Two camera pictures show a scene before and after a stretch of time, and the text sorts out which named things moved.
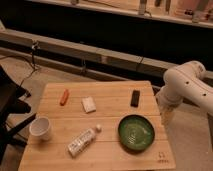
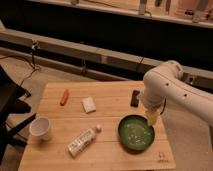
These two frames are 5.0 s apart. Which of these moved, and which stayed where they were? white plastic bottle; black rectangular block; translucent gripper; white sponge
Moved: translucent gripper
Stayed: white sponge; black rectangular block; white plastic bottle
